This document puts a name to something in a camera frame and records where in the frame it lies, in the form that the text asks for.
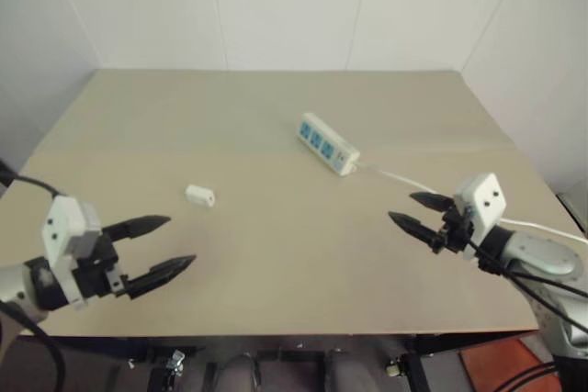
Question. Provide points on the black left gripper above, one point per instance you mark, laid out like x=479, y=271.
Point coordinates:
x=102, y=268

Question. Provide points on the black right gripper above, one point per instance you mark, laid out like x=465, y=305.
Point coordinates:
x=455, y=231

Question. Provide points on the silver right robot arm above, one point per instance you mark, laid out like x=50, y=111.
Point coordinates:
x=537, y=272

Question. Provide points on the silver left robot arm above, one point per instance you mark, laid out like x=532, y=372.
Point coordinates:
x=23, y=284

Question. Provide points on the white plug adapter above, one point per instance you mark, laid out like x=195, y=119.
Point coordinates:
x=200, y=194

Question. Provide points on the white power strip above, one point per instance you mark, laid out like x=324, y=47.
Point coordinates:
x=325, y=142

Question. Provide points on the dark rounded robot leg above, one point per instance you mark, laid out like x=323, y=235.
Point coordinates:
x=239, y=371

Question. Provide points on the orange mat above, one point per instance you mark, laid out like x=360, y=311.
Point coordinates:
x=505, y=362

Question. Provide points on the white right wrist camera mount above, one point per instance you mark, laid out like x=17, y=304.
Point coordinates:
x=482, y=208

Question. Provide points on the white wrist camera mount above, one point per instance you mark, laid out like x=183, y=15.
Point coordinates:
x=63, y=236
x=482, y=208

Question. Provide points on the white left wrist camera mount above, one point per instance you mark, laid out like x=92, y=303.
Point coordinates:
x=63, y=236

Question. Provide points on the black table frame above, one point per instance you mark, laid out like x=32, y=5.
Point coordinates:
x=285, y=357

